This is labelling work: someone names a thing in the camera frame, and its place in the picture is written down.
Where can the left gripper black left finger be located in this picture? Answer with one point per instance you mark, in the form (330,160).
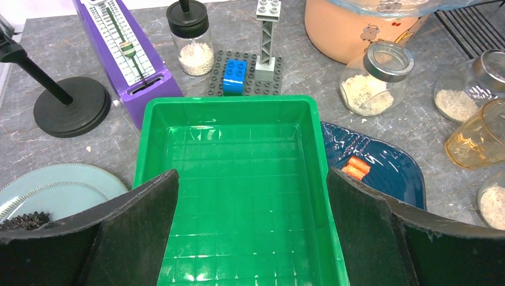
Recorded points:
(119,242)

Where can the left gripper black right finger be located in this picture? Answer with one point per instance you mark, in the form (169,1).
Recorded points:
(388,242)

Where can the black-lid shaker jar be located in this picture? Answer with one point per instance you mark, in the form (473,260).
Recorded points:
(190,28)

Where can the dark blue plate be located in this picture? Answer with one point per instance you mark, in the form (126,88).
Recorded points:
(392,172)

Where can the orange food piece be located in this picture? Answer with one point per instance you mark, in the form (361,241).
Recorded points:
(356,168)

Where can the light blue plate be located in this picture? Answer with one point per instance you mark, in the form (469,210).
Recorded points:
(59,190)

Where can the dark spiky food piece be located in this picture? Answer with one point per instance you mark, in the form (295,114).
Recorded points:
(28,222)

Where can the glass rice jar front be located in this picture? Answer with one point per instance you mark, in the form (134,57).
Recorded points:
(491,200)

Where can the amber glass cup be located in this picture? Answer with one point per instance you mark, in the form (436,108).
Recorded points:
(479,141)

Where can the green plastic tray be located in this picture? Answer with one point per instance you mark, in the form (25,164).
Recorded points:
(253,205)

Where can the black stand wooden ball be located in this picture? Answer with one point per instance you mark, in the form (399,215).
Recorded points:
(67,108)

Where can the glass rice jar left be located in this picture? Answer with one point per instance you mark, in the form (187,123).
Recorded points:
(378,80)

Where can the round glass rice jar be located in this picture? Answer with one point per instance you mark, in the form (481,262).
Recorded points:
(464,88)

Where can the purple metronome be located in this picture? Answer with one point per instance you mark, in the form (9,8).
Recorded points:
(133,66)

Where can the grey lego baseplate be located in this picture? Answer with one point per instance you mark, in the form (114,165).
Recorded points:
(251,86)

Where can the blue lego brick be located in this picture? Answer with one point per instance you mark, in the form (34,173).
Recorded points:
(234,77)

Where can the tan capybara trash bin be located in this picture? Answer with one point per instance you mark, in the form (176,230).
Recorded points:
(342,30)

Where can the grey lego tower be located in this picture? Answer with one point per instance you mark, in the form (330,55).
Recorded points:
(267,13)

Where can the black wire rack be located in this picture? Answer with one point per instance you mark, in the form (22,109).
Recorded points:
(476,28)

